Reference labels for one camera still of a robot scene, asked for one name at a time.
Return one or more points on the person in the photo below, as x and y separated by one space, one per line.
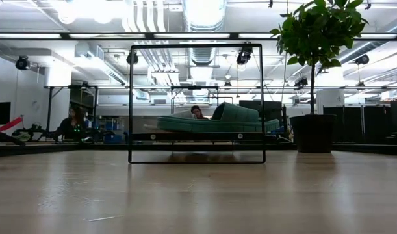
197 112
71 126

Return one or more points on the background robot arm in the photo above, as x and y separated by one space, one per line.
29 133

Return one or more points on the black metal frame shelf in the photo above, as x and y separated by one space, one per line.
130 97

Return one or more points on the black wall monitor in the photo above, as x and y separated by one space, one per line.
0 113

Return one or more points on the green potted plant black pot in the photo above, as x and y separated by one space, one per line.
315 32

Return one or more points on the black background screen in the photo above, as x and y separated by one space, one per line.
269 110

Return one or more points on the black room divider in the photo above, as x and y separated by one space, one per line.
364 123

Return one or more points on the teal foam slide sandal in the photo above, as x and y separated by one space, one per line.
217 125

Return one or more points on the black hanging ceiling camera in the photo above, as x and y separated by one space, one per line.
362 59
132 58
244 56
22 63
301 82

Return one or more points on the blue storage bins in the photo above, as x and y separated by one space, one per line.
112 125

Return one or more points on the silver ceiling air duct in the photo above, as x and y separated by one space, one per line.
203 16

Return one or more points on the black overhead beam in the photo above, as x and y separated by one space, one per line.
234 35

